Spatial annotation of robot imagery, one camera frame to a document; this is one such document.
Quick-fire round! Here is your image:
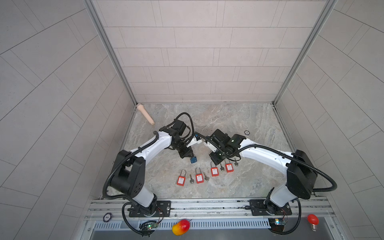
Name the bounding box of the red yellow mango toy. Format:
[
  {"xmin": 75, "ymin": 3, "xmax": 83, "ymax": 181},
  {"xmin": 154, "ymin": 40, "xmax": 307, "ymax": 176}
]
[{"xmin": 172, "ymin": 219, "xmax": 191, "ymax": 236}]

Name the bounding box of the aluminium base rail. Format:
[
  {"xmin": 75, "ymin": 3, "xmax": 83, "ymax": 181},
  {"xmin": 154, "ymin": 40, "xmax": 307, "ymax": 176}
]
[{"xmin": 74, "ymin": 196, "xmax": 346, "ymax": 240}]

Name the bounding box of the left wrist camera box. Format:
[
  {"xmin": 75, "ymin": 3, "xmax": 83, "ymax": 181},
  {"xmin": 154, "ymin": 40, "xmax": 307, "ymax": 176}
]
[{"xmin": 187, "ymin": 134, "xmax": 202, "ymax": 147}]

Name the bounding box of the blue padlock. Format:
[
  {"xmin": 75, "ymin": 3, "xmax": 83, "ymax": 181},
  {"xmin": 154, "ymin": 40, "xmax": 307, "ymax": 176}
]
[{"xmin": 190, "ymin": 156, "xmax": 198, "ymax": 164}]

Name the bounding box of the round black white badge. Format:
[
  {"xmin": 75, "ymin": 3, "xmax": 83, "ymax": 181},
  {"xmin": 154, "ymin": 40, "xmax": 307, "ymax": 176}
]
[{"xmin": 103, "ymin": 213, "xmax": 113, "ymax": 223}]

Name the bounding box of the beige cylinder peg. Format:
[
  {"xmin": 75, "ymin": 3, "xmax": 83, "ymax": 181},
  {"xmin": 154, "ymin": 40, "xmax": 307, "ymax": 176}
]
[{"xmin": 137, "ymin": 104, "xmax": 155, "ymax": 126}]

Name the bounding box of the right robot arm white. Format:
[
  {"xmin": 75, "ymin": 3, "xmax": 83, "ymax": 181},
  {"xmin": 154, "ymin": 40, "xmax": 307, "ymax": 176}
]
[{"xmin": 187, "ymin": 130, "xmax": 338, "ymax": 216}]

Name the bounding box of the red light bulb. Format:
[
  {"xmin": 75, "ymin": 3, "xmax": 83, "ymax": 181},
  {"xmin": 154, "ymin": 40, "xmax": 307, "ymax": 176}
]
[{"xmin": 307, "ymin": 214, "xmax": 320, "ymax": 232}]

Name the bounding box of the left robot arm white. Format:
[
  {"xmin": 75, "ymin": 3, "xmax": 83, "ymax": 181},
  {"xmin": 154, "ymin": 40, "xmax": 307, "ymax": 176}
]
[{"xmin": 102, "ymin": 113, "xmax": 197, "ymax": 220}]

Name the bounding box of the red padlock with label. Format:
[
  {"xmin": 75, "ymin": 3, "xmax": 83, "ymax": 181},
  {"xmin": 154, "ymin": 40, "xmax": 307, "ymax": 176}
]
[{"xmin": 211, "ymin": 163, "xmax": 220, "ymax": 177}]

